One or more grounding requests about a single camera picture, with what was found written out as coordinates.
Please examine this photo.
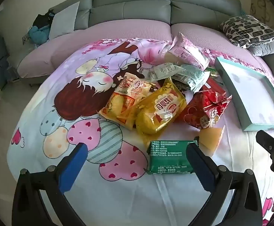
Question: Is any printed cartoon blanket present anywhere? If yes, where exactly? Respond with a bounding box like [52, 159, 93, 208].
[6, 38, 274, 226]

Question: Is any red cake packet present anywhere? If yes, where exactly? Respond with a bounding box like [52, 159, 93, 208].
[178, 88, 233, 130]

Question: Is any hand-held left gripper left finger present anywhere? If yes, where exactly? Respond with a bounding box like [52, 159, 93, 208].
[12, 143, 88, 226]

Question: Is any teal cardboard box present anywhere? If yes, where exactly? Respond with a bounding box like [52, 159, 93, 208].
[214, 56, 274, 132]

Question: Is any dark green snack packet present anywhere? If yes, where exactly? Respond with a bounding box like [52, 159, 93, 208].
[143, 140, 198, 175]

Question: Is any black bag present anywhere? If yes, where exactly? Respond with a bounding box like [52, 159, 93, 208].
[32, 9, 56, 29]

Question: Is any white green snack packet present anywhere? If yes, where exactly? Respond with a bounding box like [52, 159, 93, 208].
[149, 62, 187, 82]

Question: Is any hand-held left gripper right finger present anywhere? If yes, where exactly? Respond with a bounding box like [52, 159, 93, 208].
[186, 143, 262, 226]

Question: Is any grey sofa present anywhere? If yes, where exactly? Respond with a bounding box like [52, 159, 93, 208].
[50, 0, 274, 87]

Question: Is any black white patterned pillow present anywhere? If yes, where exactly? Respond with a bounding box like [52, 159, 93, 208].
[219, 15, 274, 49]

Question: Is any light grey cushion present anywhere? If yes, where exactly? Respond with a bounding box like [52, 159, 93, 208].
[48, 1, 80, 40]

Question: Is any grey green snack packet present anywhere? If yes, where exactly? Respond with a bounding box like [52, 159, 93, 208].
[172, 63, 211, 93]

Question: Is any yellow bread packet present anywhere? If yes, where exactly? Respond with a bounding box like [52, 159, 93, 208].
[118, 77, 187, 136]

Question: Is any orange swiss roll packet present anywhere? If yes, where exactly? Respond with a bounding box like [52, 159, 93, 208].
[99, 73, 156, 123]

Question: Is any clear pale cake packet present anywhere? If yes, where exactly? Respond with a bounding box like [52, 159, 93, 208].
[199, 125, 225, 153]

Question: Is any teal clothing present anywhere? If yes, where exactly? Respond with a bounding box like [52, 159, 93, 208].
[27, 25, 51, 45]

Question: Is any dark grey pillow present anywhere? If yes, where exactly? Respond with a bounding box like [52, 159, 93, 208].
[246, 41, 274, 57]

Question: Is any pink cake packet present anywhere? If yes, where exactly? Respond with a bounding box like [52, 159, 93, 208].
[164, 32, 210, 71]

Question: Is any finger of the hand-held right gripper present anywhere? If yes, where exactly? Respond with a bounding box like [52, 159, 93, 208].
[256, 130, 274, 152]

